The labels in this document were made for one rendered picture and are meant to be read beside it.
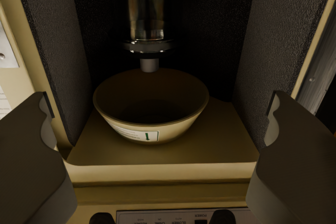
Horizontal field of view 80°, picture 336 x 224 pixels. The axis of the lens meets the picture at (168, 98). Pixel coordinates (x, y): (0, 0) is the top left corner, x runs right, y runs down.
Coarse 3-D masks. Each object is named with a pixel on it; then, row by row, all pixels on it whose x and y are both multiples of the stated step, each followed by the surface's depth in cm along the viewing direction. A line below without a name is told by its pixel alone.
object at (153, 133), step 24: (120, 72) 37; (144, 72) 38; (168, 72) 38; (96, 96) 30; (120, 96) 36; (144, 96) 39; (168, 96) 39; (192, 96) 35; (120, 120) 25; (192, 120) 28
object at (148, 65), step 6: (126, 54) 27; (132, 54) 26; (138, 54) 25; (144, 54) 25; (150, 54) 25; (156, 54) 25; (162, 54) 26; (168, 54) 27; (144, 60) 29; (150, 60) 29; (156, 60) 29; (144, 66) 29; (150, 66) 29; (156, 66) 30
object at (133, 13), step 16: (112, 0) 23; (128, 0) 22; (144, 0) 22; (160, 0) 22; (176, 0) 23; (112, 16) 25; (128, 16) 23; (144, 16) 22; (160, 16) 23; (176, 16) 24; (112, 32) 26; (128, 32) 24; (144, 32) 23; (160, 32) 24; (176, 32) 25; (176, 48) 25
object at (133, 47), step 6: (186, 36) 26; (114, 42) 25; (120, 42) 24; (168, 42) 24; (174, 42) 24; (180, 42) 25; (126, 48) 24; (132, 48) 24; (138, 48) 24; (144, 48) 23; (150, 48) 24; (156, 48) 24; (162, 48) 24; (168, 48) 24
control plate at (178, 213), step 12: (120, 216) 25; (132, 216) 25; (144, 216) 25; (156, 216) 25; (168, 216) 26; (180, 216) 26; (192, 216) 26; (204, 216) 26; (240, 216) 26; (252, 216) 26
